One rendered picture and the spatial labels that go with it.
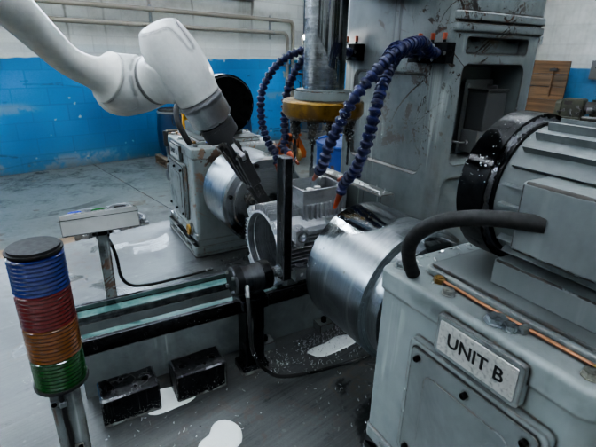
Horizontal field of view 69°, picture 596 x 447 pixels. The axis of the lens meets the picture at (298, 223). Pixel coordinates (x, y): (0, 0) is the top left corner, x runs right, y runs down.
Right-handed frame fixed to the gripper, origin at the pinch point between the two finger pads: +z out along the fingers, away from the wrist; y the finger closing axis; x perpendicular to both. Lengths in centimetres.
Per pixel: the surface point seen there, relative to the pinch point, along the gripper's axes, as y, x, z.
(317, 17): -8.4, -27.2, -28.3
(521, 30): -25, -63, -6
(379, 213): -33.8, -9.2, -0.3
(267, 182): 14.6, -7.2, 6.3
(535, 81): 229, -399, 222
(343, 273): -38.1, 3.5, 1.1
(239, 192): 14.6, 1.0, 3.7
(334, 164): 142, -87, 92
